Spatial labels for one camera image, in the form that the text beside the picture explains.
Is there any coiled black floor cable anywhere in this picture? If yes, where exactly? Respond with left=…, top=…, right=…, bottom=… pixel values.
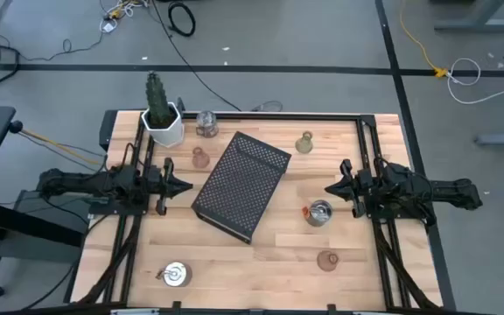
left=167, top=1, right=197, bottom=39

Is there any metal scented candle tin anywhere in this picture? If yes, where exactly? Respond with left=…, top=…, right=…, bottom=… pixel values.
left=301, top=199, right=334, bottom=228
left=155, top=261, right=193, bottom=289

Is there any white floor cable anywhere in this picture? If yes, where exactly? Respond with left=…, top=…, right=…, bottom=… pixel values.
left=445, top=56, right=504, bottom=106

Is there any white hexagonal plant pot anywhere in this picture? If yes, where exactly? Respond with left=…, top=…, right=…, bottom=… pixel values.
left=140, top=101, right=186, bottom=149

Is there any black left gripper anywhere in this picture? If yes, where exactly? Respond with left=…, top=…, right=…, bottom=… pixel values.
left=149, top=157, right=194, bottom=216

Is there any green cactus plant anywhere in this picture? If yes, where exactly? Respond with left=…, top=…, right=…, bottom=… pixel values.
left=144, top=70, right=175, bottom=129

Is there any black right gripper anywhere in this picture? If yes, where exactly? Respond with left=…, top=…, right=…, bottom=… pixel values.
left=324, top=158, right=374, bottom=219

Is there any pink ribbed glass candle holder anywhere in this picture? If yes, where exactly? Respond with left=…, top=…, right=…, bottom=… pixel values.
left=316, top=249, right=340, bottom=273
left=191, top=146, right=212, bottom=170

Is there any grey looped cable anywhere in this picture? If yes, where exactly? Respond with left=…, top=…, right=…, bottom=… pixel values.
left=249, top=99, right=284, bottom=113

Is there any clear glass vase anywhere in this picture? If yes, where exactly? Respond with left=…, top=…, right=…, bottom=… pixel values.
left=294, top=129, right=314, bottom=155

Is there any grey equipment cart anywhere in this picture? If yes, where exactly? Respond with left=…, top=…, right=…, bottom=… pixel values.
left=0, top=188, right=92, bottom=301

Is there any white cable bundle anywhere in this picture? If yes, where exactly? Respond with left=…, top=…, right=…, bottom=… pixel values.
left=98, top=0, right=151, bottom=35

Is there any orange cable with black knob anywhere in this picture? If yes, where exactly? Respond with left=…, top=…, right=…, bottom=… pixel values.
left=9, top=120, right=107, bottom=168

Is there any clear ribbed glass candle holder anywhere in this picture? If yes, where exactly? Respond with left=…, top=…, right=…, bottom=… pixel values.
left=195, top=109, right=220, bottom=139

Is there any yellow floor cable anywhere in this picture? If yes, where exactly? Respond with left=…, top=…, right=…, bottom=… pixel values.
left=398, top=0, right=449, bottom=80

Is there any black floor tape strip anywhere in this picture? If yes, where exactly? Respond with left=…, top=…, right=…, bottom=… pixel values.
left=374, top=0, right=459, bottom=312

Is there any thin black floor cable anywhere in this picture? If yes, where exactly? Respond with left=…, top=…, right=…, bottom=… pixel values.
left=17, top=30, right=107, bottom=63

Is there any black perforated metal shelf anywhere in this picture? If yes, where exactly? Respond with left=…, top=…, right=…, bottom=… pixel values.
left=190, top=129, right=292, bottom=245

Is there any long black floor cable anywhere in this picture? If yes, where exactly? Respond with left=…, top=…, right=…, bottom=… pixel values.
left=150, top=0, right=243, bottom=112

